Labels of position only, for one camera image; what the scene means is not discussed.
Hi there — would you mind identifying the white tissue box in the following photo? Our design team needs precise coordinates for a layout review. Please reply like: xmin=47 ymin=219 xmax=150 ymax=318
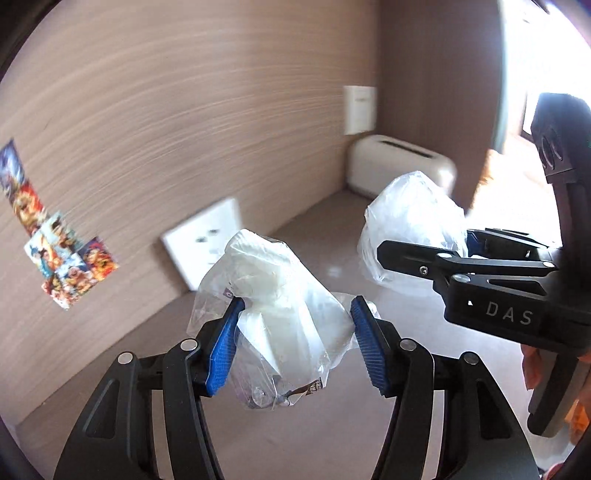
xmin=346 ymin=135 xmax=459 ymax=193

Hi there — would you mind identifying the clear plastic bag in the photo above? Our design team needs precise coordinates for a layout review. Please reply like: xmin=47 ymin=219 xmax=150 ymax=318
xmin=358 ymin=171 xmax=470 ymax=296

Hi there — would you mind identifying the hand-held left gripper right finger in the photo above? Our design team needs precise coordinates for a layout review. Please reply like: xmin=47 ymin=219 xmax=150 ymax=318
xmin=350 ymin=296 xmax=541 ymax=480

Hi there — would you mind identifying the cluster of cartoon wall stickers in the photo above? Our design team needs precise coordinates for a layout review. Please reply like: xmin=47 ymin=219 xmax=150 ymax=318
xmin=0 ymin=138 xmax=119 ymax=311

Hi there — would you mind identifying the person's right hand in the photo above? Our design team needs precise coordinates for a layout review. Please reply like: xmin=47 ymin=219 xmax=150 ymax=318
xmin=521 ymin=344 xmax=587 ymax=444

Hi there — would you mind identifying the white wall socket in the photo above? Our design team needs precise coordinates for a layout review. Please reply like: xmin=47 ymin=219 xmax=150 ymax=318
xmin=343 ymin=85 xmax=378 ymax=136
xmin=160 ymin=198 xmax=243 ymax=292

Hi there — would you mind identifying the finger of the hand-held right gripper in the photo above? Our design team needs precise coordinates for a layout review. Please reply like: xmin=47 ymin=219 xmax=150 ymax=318
xmin=465 ymin=227 xmax=563 ymax=261
xmin=376 ymin=239 xmax=561 ymax=287

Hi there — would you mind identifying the clear bag with white tissue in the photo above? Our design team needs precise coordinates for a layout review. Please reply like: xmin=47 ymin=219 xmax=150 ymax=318
xmin=187 ymin=228 xmax=357 ymax=411

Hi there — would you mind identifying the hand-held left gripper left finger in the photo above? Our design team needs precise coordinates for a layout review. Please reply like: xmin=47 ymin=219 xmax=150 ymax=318
xmin=53 ymin=298 xmax=245 ymax=480

